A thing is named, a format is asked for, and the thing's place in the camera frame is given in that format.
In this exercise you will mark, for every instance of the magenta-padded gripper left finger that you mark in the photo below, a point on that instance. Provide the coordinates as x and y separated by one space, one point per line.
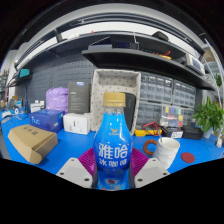
75 171

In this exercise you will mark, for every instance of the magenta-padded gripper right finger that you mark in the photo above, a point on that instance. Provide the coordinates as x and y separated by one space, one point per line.
150 171

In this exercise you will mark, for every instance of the blue drink bottle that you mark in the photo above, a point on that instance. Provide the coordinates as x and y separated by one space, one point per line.
113 146

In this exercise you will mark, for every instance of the white ribbed mug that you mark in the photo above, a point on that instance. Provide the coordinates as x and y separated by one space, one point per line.
166 151

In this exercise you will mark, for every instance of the white spoon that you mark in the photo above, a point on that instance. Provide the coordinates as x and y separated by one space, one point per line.
160 136

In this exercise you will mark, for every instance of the yellow multimeter with red leads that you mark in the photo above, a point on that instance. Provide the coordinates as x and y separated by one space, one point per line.
146 130

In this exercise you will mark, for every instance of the black box with white label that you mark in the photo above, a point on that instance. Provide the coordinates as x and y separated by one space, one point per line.
172 132

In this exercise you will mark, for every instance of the white product box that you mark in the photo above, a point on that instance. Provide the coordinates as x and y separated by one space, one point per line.
76 123

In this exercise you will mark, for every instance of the brown cardboard box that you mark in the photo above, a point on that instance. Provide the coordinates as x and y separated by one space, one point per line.
31 143

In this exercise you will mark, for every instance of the black flat case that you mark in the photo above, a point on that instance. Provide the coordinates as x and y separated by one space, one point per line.
192 132

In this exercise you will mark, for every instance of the grey parts drawer cabinet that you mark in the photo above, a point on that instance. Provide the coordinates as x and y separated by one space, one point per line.
188 116
156 88
184 94
150 113

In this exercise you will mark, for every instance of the blue product box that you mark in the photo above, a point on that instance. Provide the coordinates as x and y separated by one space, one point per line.
46 120

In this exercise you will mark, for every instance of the black rounded speaker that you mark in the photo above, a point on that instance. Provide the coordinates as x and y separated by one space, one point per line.
130 111

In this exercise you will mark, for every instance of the dark grey upright box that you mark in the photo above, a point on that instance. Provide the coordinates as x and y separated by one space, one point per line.
79 97

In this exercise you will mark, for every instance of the purple plastic bag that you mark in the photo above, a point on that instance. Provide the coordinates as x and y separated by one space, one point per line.
56 99

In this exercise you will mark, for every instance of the white power adapter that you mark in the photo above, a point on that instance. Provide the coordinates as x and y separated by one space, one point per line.
219 142

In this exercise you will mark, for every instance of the potted green plant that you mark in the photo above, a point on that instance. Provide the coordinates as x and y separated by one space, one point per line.
208 116

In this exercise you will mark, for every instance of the white perforated tray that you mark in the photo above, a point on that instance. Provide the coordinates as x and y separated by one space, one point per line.
113 81

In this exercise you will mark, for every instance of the black workbench shelf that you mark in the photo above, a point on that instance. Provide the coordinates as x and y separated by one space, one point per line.
133 61

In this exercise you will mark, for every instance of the grey oscilloscope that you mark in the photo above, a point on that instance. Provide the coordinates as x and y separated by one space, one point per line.
195 64

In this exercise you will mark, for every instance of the white metal shelf unit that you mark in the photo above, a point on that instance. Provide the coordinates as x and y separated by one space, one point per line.
216 66

